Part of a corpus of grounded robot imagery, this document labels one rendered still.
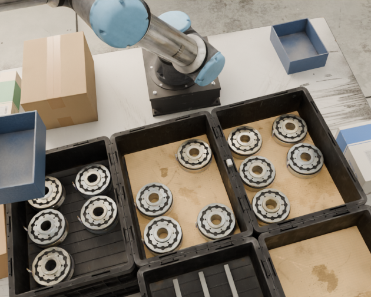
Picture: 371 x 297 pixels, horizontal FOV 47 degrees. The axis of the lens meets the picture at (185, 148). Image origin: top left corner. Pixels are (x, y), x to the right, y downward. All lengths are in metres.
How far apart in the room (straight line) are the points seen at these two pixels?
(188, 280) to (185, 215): 0.18
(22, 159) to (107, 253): 0.33
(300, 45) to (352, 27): 1.24
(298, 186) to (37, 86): 0.90
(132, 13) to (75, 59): 0.65
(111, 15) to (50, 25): 2.21
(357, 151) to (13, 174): 0.98
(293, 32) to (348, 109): 0.41
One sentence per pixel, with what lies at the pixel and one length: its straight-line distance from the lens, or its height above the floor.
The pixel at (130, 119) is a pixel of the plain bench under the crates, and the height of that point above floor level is 0.70.
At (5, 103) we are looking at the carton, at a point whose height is 0.76.
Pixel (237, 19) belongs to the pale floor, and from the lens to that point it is 2.92.
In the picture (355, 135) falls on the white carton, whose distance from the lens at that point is 1.42.
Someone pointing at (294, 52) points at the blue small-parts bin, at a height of 0.70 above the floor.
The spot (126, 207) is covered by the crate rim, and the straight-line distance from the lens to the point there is 1.11.
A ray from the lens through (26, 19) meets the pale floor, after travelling 3.24.
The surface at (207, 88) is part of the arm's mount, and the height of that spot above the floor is 0.80.
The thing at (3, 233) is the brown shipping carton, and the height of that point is 0.86.
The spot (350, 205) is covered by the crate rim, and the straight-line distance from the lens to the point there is 1.13.
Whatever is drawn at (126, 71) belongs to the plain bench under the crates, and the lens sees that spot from 1.69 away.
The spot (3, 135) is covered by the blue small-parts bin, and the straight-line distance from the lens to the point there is 1.15.
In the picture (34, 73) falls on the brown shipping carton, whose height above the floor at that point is 0.86.
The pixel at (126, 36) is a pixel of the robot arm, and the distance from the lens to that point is 0.96.
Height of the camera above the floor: 1.92
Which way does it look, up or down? 58 degrees down
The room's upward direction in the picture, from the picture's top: 7 degrees counter-clockwise
